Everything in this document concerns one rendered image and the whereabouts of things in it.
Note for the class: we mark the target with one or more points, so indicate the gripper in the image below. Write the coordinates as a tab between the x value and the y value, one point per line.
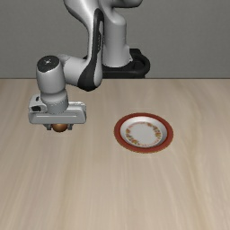
60	116

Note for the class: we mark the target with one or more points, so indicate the orange-brown apple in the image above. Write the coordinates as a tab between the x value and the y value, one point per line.
59	128

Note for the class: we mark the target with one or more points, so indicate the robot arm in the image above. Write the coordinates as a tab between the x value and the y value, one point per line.
90	36

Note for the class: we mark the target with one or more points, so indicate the red-rimmed white plate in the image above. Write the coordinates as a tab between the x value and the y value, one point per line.
143	132

